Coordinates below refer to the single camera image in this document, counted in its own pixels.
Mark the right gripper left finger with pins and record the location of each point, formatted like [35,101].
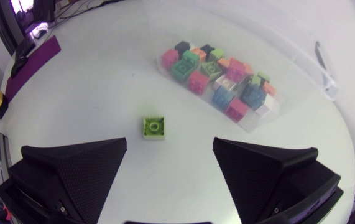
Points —
[81,183]

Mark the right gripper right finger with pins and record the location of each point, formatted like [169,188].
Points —
[267,183]

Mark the clear plastic container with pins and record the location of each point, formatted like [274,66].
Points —
[289,62]

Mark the pile of toy bricks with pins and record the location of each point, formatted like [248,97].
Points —
[210,70]

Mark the white toy brick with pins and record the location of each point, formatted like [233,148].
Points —
[267,105]

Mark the red toy brick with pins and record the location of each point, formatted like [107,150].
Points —
[170,59]
[236,109]
[235,71]
[198,83]

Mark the lime green toy brick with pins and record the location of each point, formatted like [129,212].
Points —
[153,127]

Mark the dark mat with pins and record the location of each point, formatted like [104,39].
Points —
[40,59]

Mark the orange toy brick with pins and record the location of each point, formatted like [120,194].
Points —
[200,54]

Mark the dark blue toy brick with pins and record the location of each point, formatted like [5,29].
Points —
[182,47]
[207,48]

